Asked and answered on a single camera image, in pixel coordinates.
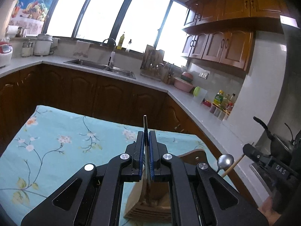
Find white plastic pitcher green handle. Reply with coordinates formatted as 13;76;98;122
193;87;208;104

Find gas stove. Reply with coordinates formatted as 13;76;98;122
249;163;279;196

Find chrome kitchen faucet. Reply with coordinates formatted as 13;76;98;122
100;38;116;67

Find black wok with handle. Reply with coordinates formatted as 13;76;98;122
253;116;294;165

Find yellow dish soap bottle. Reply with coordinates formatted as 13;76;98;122
117;32;125;50

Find red white rice cooker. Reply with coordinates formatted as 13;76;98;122
0;41;13;68

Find person's right hand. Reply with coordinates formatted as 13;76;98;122
258;196;281;225

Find pink plastic basin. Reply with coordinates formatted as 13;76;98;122
173;77;193;93

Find dark wooden lower cabinets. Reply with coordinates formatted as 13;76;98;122
0;63;257;208

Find range hood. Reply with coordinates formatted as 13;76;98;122
280;15;300;33

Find stainless steel double sink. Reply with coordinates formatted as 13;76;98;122
65;59;136;79

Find wooden chopstick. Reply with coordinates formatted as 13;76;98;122
221;154;245;178

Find clear soap dispenser bottle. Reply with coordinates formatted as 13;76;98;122
125;39;132;52

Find floral light blue tablecloth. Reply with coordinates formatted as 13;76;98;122
0;105;236;226

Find tropical fruit poster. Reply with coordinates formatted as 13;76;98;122
8;0;53;36

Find brown wooden utensil holder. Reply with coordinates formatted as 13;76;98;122
123;148;213;221

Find silver metal spoon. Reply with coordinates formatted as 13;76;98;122
216;153;234;173

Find yellow oil bottle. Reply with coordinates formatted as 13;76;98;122
213;90;224;106

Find glass storage jar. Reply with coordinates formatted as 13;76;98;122
21;41;33;57

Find wooden cutting board rack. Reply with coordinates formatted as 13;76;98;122
140;45;165;81

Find wooden upper kitchen cabinets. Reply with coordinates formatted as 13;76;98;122
182;0;291;71

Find paper towel roll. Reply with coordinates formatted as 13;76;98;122
6;25;19;38

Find dark red handled metal fork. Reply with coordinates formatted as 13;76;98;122
143;115;151;206

